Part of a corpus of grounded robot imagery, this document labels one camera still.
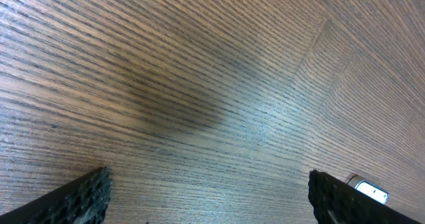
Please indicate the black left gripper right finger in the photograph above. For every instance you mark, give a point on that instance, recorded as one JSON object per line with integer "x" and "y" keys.
{"x": 334, "y": 201}

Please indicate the teal Galaxy smartphone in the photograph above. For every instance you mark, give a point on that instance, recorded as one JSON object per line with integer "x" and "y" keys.
{"x": 369, "y": 188}

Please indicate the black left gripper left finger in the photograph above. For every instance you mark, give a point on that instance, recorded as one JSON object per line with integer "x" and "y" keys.
{"x": 84, "y": 200}

